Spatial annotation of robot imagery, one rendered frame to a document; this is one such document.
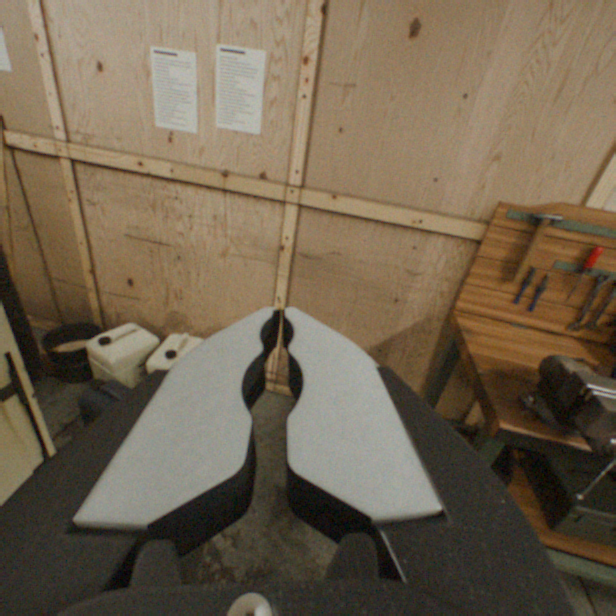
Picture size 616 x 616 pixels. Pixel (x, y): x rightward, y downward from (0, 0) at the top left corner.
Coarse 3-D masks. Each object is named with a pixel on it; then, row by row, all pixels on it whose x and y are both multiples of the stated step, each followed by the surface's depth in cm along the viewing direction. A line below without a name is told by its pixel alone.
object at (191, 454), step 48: (240, 336) 10; (192, 384) 8; (240, 384) 8; (144, 432) 7; (192, 432) 7; (240, 432) 7; (144, 480) 6; (192, 480) 6; (240, 480) 6; (96, 528) 5; (144, 528) 5; (192, 528) 6; (192, 576) 7
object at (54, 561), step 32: (128, 416) 7; (64, 448) 6; (96, 448) 6; (32, 480) 6; (64, 480) 6; (96, 480) 6; (0, 512) 5; (32, 512) 5; (64, 512) 5; (0, 544) 5; (32, 544) 5; (64, 544) 5; (96, 544) 5; (128, 544) 5; (0, 576) 5; (32, 576) 5; (64, 576) 5; (96, 576) 5; (128, 576) 5; (0, 608) 4; (32, 608) 4
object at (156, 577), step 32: (160, 544) 5; (352, 544) 5; (160, 576) 5; (352, 576) 5; (64, 608) 4; (96, 608) 4; (128, 608) 4; (160, 608) 4; (192, 608) 4; (224, 608) 4; (256, 608) 4; (288, 608) 4; (320, 608) 4; (352, 608) 4; (384, 608) 4; (416, 608) 4; (448, 608) 4
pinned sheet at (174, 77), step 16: (160, 48) 134; (160, 64) 136; (176, 64) 135; (192, 64) 134; (160, 80) 139; (176, 80) 138; (192, 80) 137; (160, 96) 142; (176, 96) 141; (192, 96) 139; (160, 112) 145; (176, 112) 144; (192, 112) 142; (176, 128) 147; (192, 128) 146
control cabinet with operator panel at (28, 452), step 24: (0, 312) 70; (0, 336) 71; (0, 360) 74; (0, 384) 75; (24, 384) 79; (0, 408) 77; (24, 408) 83; (0, 432) 78; (24, 432) 84; (48, 432) 91; (0, 456) 79; (24, 456) 86; (48, 456) 92; (0, 480) 81; (24, 480) 88; (0, 504) 83
